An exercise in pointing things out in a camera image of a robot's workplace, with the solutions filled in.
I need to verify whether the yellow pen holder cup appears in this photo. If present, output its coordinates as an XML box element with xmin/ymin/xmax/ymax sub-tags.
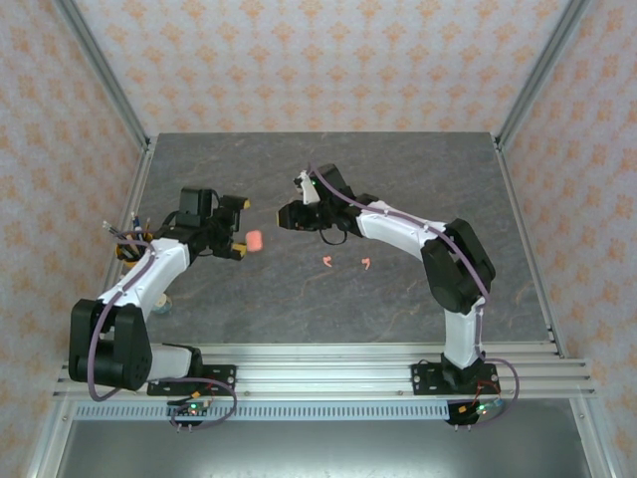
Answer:
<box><xmin>114</xmin><ymin>226</ymin><xmax>156</xmax><ymax>264</ymax></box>

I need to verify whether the aluminium mounting beam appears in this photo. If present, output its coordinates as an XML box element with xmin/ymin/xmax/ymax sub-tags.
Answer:
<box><xmin>52</xmin><ymin>342</ymin><xmax>597</xmax><ymax>400</ymax></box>

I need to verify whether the grey metal sheet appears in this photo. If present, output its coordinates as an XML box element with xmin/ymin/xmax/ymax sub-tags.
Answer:
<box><xmin>52</xmin><ymin>420</ymin><xmax>601</xmax><ymax>478</ymax></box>

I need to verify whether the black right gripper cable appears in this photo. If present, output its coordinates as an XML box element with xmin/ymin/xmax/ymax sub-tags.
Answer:
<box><xmin>319</xmin><ymin>226</ymin><xmax>350</xmax><ymax>247</ymax></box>

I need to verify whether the aluminium table side rail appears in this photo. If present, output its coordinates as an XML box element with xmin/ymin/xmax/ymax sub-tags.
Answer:
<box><xmin>492</xmin><ymin>133</ymin><xmax>571</xmax><ymax>359</ymax></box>
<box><xmin>77</xmin><ymin>138</ymin><xmax>158</xmax><ymax>362</ymax></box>

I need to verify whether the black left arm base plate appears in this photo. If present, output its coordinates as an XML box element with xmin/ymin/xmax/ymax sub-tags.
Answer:
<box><xmin>146</xmin><ymin>363</ymin><xmax>238</xmax><ymax>397</ymax></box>

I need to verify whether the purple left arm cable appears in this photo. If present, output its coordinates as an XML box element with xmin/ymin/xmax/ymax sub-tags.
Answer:
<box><xmin>87</xmin><ymin>226</ymin><xmax>238</xmax><ymax>432</ymax></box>

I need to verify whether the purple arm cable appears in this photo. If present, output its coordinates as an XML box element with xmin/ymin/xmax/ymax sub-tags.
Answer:
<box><xmin>87</xmin><ymin>226</ymin><xmax>238</xmax><ymax>432</ymax></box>
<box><xmin>306</xmin><ymin>159</ymin><xmax>522</xmax><ymax>429</ymax></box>

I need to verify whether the grey slotted cable duct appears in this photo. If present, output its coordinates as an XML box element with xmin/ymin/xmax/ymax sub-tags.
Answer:
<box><xmin>73</xmin><ymin>402</ymin><xmax>452</xmax><ymax>422</ymax></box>

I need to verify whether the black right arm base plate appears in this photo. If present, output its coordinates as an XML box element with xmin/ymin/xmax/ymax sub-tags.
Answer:
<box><xmin>410</xmin><ymin>362</ymin><xmax>500</xmax><ymax>397</ymax></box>

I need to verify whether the aluminium frame post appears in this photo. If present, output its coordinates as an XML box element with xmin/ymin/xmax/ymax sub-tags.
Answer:
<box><xmin>495</xmin><ymin>0</ymin><xmax>596</xmax><ymax>150</ymax></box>
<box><xmin>52</xmin><ymin>0</ymin><xmax>152</xmax><ymax>150</ymax></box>

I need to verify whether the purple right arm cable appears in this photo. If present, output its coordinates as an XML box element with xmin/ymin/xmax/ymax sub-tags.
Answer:
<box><xmin>306</xmin><ymin>159</ymin><xmax>522</xmax><ymax>429</ymax></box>

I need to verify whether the aluminium lower frame rail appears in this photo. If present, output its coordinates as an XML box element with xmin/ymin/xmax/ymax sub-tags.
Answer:
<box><xmin>24</xmin><ymin>397</ymin><xmax>76</xmax><ymax>478</ymax></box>
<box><xmin>569</xmin><ymin>397</ymin><xmax>621</xmax><ymax>478</ymax></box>

